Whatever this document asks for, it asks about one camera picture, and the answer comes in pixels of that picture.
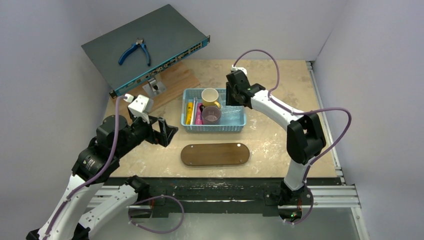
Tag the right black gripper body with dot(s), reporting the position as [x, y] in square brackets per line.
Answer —
[234, 88]

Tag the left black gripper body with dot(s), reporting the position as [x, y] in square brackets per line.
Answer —
[146, 131]

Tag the light blue plastic basket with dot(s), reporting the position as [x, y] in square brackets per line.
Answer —
[233, 118]

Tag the yellow mug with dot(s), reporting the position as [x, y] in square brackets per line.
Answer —
[210, 97]

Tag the purple translucent cup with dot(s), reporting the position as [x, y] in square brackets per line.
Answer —
[211, 114]

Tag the dark wooden oval tray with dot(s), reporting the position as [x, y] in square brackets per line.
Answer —
[215, 154]

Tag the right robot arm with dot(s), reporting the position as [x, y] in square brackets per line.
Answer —
[305, 138]

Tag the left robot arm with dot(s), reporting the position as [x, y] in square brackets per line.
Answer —
[93, 167]

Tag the yellow toothpaste tube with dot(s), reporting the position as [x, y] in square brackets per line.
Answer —
[189, 113]

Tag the wooden base board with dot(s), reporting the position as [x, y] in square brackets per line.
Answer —
[175, 79]

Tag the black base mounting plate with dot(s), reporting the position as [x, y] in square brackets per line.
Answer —
[160, 196]

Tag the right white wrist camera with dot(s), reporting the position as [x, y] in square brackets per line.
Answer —
[238, 68]

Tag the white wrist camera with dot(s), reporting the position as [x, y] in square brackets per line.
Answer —
[140, 106]
[238, 68]

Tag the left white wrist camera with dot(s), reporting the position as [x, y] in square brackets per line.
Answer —
[140, 106]

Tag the metal stand bracket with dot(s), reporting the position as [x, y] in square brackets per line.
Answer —
[154, 86]

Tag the grey network switch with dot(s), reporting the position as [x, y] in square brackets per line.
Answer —
[133, 53]

